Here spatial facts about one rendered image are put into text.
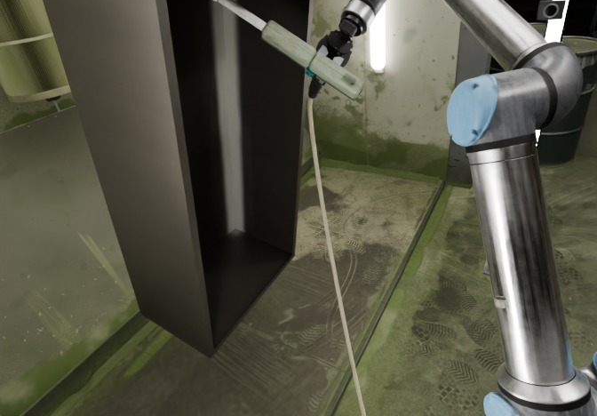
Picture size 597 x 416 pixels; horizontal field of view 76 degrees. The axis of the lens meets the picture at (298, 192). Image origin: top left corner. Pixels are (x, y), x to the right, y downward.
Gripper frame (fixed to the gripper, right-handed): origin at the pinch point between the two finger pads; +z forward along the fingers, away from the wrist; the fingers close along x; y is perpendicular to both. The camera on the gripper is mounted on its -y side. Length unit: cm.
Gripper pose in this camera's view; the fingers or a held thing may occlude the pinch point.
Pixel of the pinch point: (318, 74)
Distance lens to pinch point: 110.9
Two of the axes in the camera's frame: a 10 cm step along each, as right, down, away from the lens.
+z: -5.3, 8.3, -1.8
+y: -1.5, 1.2, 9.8
